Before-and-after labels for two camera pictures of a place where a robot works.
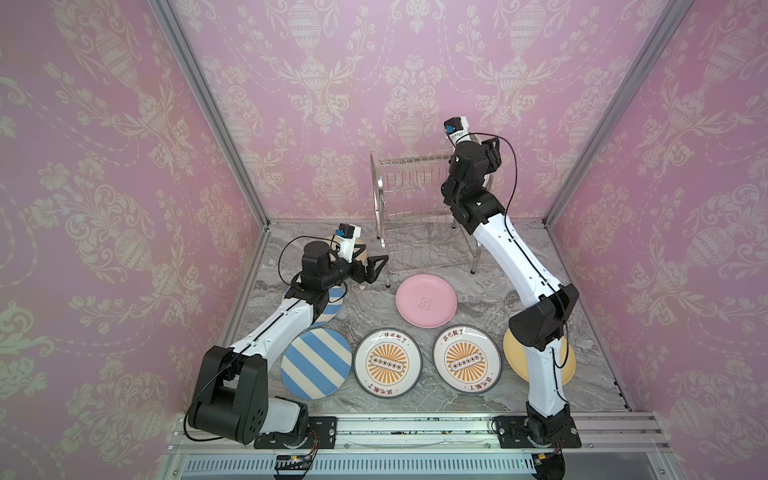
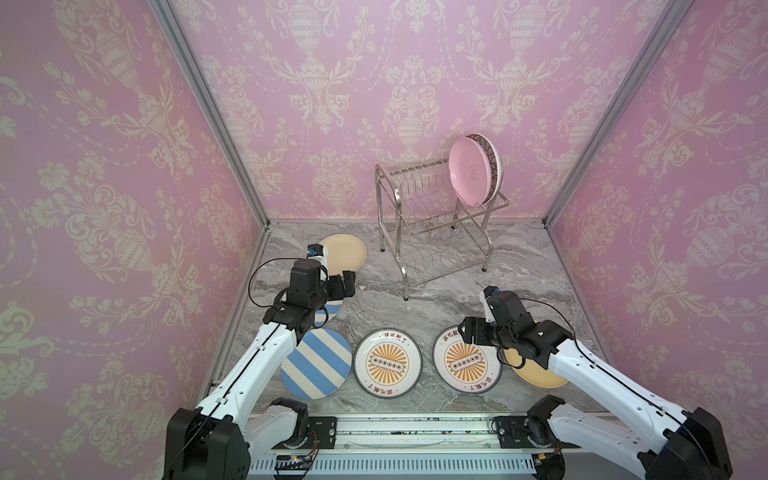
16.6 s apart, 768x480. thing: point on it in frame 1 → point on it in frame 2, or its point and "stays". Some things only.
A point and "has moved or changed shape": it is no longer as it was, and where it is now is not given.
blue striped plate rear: [332, 310] stays
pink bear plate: [426, 301] has moved or changed shape
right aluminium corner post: [669, 21] stays
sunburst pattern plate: [467, 359] stays
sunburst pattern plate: [387, 362] stays
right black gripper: [453, 186] → [475, 330]
